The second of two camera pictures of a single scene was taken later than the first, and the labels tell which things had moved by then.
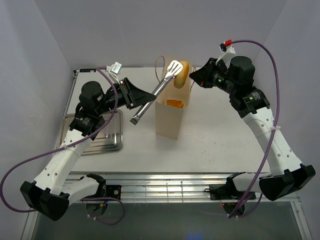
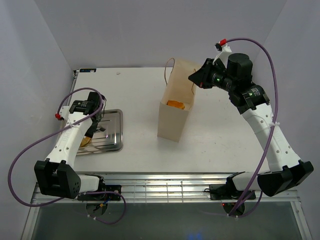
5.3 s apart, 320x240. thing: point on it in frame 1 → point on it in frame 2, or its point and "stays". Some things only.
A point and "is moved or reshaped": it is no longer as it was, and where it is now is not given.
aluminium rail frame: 178,188 stays
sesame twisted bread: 175,103 stays
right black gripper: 201,76 stays
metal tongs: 173,67 is moved or reshaped
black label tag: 87,70 stays
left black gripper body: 109,103 → 89,132
